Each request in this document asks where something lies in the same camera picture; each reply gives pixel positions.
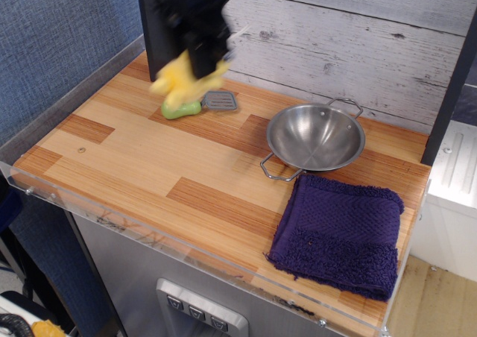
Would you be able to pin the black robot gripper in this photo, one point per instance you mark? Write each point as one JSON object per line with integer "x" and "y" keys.
{"x": 199, "y": 26}

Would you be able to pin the yellow plush duck toy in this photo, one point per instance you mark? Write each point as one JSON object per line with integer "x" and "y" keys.
{"x": 178, "y": 85}

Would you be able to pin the purple terry cloth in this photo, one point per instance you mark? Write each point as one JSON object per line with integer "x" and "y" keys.
{"x": 340, "y": 235}

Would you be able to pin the clear acrylic edge guard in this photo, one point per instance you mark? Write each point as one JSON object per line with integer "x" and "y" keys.
{"x": 206, "y": 241}

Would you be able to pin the grey button control panel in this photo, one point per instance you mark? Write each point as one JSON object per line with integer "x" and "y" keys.
{"x": 186, "y": 313}

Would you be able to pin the white side cabinet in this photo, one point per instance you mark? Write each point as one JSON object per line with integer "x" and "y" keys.
{"x": 445, "y": 232}

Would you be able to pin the yellow crumpled object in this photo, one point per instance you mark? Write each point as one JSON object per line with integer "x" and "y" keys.
{"x": 46, "y": 329}

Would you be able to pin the green-handled grey toy spatula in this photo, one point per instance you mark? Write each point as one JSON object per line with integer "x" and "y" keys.
{"x": 213, "y": 100}

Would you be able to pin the dark left upright post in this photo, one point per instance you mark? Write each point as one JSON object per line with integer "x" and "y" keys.
{"x": 159, "y": 44}

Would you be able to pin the dark upright post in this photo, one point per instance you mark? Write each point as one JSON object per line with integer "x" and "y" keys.
{"x": 159, "y": 44}
{"x": 453, "y": 91}

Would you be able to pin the steel two-handled pot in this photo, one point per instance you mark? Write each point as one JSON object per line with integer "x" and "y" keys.
{"x": 315, "y": 137}

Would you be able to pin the dark right upright post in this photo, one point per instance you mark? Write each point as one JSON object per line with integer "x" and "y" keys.
{"x": 453, "y": 91}

